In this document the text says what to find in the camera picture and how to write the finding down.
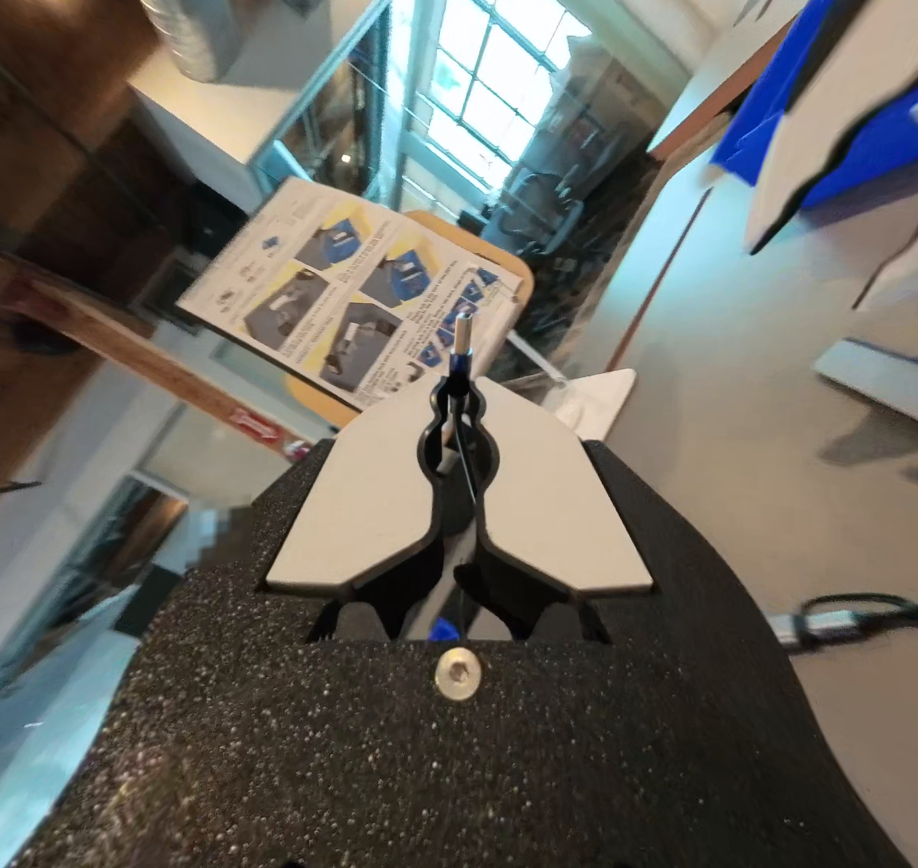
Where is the thick black hub cable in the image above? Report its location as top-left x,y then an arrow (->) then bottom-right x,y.
769,593 -> 918,655

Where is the grey mesh office chair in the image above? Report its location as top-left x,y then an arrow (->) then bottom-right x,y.
495,168 -> 585,255

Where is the blue plastic bin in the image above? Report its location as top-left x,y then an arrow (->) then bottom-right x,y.
710,0 -> 918,212

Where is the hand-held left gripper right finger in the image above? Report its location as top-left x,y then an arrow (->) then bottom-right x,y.
470,377 -> 655,594

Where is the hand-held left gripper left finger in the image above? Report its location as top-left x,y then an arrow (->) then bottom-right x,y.
265,376 -> 447,594

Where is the silver ceiling duct pipe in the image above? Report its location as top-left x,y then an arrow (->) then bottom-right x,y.
113,0 -> 349,85

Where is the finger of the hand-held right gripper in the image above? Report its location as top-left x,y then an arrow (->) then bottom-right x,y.
852,237 -> 918,311
742,0 -> 918,257

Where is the black usb cable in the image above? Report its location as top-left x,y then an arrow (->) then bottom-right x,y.
445,312 -> 480,641

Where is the grey usb hub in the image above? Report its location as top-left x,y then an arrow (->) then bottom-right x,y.
812,339 -> 918,406

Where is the instruction board with white stand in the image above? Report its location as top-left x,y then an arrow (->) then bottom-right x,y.
175,178 -> 638,447

